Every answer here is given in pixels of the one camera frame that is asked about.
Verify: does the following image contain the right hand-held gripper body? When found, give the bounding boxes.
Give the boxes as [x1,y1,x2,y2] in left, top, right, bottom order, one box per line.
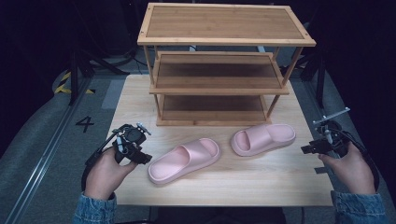
[312,106,352,159]

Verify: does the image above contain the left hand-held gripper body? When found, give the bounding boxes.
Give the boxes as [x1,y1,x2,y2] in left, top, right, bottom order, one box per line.
[111,121,153,164]

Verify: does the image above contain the person's left hand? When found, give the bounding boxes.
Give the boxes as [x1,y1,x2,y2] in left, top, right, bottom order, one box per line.
[83,147,138,201]

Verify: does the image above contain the person's right hand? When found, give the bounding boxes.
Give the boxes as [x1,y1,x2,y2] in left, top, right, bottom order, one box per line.
[318,142,377,196]

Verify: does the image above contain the pink slide slipper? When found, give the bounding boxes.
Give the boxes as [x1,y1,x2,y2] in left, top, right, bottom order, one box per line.
[147,137,222,186]
[230,123,297,158]

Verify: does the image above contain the black metal stand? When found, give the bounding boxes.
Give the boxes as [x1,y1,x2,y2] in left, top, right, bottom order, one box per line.
[68,46,131,106]
[299,49,327,110]

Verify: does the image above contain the yellow black hazard tape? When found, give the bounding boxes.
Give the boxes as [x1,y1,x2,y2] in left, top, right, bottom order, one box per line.
[53,71,96,95]

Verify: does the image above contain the wooden three-tier shoe rack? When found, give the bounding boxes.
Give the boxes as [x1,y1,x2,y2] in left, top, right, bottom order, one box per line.
[136,2,318,127]

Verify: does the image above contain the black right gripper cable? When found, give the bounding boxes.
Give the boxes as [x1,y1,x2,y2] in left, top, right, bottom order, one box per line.
[332,127,381,191]

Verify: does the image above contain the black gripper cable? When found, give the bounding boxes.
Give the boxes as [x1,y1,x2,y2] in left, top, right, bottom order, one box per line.
[332,127,381,191]
[80,123,132,192]

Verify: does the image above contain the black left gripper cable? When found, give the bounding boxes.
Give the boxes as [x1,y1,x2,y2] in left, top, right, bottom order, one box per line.
[80,123,132,192]

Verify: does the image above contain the metal floor rail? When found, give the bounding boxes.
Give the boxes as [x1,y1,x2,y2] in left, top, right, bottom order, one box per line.
[3,77,92,224]

